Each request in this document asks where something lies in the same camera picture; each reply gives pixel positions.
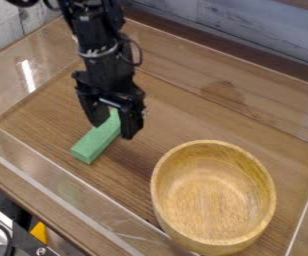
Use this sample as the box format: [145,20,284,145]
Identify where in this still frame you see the clear acrylic enclosure walls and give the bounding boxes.
[0,21,308,256]

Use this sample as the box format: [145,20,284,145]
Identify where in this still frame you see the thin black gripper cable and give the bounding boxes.
[118,34,143,67]

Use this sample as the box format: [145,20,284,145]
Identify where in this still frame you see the brown wooden bowl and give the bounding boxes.
[150,140,277,256]

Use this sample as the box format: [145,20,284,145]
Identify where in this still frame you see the green rectangular block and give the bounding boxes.
[71,109,121,164]

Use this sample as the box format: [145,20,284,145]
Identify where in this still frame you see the yellow and black device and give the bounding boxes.
[0,190,87,256]

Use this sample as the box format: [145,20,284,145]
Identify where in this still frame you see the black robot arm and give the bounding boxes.
[6,0,146,139]

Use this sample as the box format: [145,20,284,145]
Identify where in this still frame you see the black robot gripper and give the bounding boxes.
[73,46,145,140]

